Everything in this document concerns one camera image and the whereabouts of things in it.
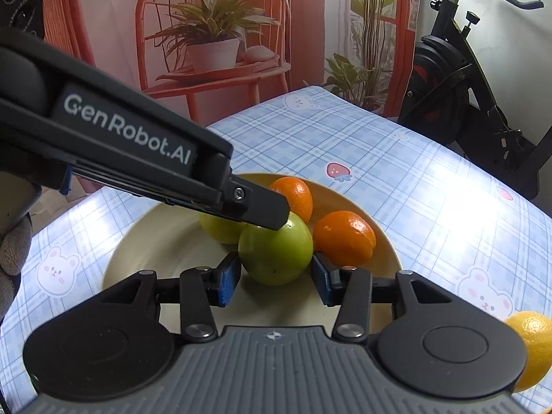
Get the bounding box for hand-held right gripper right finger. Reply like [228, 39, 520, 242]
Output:
[310, 254, 453, 341]

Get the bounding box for person's left hand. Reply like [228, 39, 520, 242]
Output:
[0, 172, 41, 324]

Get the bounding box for yellow lemon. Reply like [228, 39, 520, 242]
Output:
[504, 310, 552, 394]

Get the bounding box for black exercise bike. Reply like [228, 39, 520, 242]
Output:
[397, 0, 552, 201]

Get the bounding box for blue checked tablecloth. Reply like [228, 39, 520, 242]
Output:
[0, 85, 552, 414]

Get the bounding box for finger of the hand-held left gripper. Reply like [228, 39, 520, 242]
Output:
[222, 175, 289, 230]

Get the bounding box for small orange tangerine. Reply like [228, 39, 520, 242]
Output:
[269, 177, 314, 224]
[313, 210, 377, 268]

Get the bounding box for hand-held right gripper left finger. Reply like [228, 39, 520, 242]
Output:
[101, 252, 242, 341]

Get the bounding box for green round fruit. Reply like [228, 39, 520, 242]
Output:
[199, 211, 247, 245]
[238, 212, 314, 286]

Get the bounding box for printed wall backdrop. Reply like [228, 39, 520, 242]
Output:
[26, 0, 425, 190]

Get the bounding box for pale yellow plate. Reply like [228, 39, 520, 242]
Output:
[101, 173, 404, 333]

